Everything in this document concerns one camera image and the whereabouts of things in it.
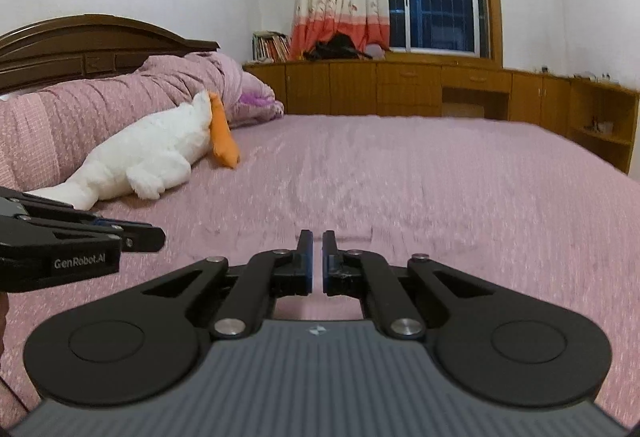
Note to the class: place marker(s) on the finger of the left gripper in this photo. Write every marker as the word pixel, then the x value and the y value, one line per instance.
pixel 136 237
pixel 16 204

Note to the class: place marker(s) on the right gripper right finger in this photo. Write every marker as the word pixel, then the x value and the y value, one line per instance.
pixel 497 344

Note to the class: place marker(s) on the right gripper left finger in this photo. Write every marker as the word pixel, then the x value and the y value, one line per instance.
pixel 135 344

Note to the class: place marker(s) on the pink folded quilt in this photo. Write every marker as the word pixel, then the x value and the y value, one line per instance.
pixel 47 134

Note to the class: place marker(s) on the white plush goose toy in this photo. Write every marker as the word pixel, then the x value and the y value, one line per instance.
pixel 152 155

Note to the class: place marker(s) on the pink floral bed sheet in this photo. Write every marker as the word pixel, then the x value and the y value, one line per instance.
pixel 508 202

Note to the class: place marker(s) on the dark wooden headboard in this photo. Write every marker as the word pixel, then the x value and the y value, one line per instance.
pixel 84 47

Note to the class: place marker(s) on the row of books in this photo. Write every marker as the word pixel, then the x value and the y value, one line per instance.
pixel 270 46

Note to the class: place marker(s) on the long wooden cabinet desk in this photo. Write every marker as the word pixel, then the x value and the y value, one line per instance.
pixel 601 118

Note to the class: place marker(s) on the black bag on cabinet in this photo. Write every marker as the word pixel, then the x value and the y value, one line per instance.
pixel 339 47

